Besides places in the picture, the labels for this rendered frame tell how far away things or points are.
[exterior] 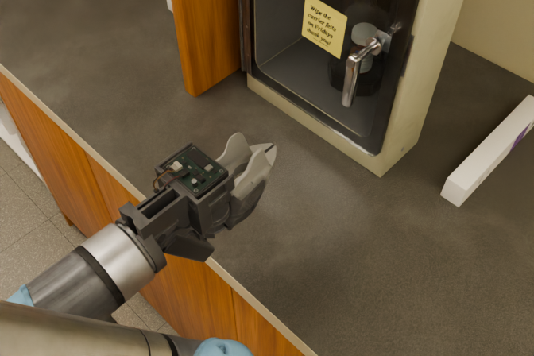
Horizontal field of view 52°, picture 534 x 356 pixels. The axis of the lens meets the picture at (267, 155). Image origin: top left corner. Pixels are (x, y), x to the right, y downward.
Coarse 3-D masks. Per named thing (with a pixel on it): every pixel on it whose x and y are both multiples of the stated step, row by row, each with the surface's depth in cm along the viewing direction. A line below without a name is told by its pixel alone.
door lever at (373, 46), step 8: (368, 40) 73; (376, 40) 72; (368, 48) 72; (376, 48) 73; (352, 56) 71; (360, 56) 71; (352, 64) 71; (360, 64) 72; (352, 72) 72; (344, 80) 74; (352, 80) 73; (344, 88) 75; (352, 88) 74; (344, 96) 76; (352, 96) 76; (344, 104) 77; (352, 104) 77
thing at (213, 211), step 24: (168, 168) 58; (192, 168) 58; (216, 168) 58; (168, 192) 56; (192, 192) 56; (216, 192) 59; (144, 216) 54; (168, 216) 56; (192, 216) 58; (216, 216) 61; (144, 240) 55; (168, 240) 59
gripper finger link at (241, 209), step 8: (264, 184) 65; (256, 192) 64; (232, 200) 63; (240, 200) 63; (248, 200) 63; (256, 200) 64; (232, 208) 62; (240, 208) 62; (248, 208) 62; (232, 216) 62; (240, 216) 62; (224, 224) 62; (232, 224) 62
